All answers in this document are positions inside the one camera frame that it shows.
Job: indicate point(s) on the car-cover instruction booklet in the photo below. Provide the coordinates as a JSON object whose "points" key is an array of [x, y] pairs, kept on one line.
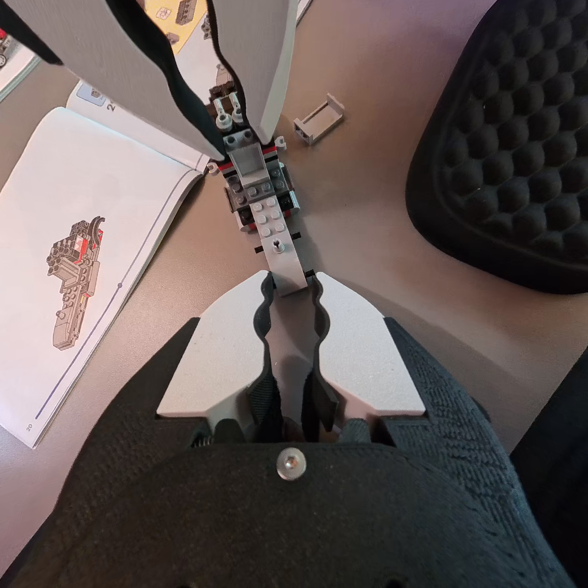
{"points": [[18, 69]]}

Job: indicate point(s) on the grey toy brick slope panel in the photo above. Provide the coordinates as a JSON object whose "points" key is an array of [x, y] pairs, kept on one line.
{"points": [[248, 160]]}

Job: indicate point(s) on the step-page instruction booklet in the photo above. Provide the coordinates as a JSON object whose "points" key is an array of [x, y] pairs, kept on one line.
{"points": [[92, 183]]}

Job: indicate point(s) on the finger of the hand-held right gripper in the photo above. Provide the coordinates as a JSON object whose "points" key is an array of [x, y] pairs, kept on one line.
{"points": [[262, 46], [101, 55]]}

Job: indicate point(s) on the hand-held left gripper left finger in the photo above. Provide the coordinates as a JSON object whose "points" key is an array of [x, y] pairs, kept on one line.
{"points": [[216, 367]]}

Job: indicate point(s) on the black mesh cushion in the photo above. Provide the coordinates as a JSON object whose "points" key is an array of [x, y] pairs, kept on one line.
{"points": [[505, 138]]}

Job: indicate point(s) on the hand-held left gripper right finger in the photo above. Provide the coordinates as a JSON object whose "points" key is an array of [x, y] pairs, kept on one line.
{"points": [[372, 367]]}

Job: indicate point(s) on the black toy brick block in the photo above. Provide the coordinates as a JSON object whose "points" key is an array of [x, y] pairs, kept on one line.
{"points": [[213, 108]]}

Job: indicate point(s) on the small grey toy brick pin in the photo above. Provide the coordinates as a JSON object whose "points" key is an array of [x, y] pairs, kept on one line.
{"points": [[237, 112], [223, 120]]}

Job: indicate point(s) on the toy brick truck model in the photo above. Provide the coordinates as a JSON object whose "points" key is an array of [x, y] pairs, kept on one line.
{"points": [[271, 220]]}

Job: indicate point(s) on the person's leg dark trousers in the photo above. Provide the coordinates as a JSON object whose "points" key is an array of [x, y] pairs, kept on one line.
{"points": [[560, 459]]}

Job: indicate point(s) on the grey toy brick window frame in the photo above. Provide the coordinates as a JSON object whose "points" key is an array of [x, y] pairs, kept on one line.
{"points": [[317, 124]]}

